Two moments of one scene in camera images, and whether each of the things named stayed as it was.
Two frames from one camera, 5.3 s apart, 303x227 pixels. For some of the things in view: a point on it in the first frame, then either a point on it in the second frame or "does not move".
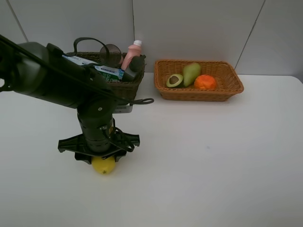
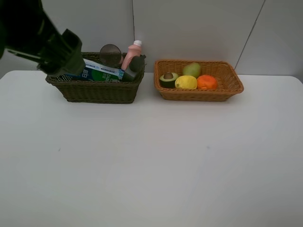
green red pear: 191,71 does not move
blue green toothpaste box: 108,73 does not move
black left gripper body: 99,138 → 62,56
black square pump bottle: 136,66 does not move
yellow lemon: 103,166 → 186,82
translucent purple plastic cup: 115,56 does not move
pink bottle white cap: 133,50 does not move
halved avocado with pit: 175,80 → 167,80
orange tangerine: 205,82 does not move
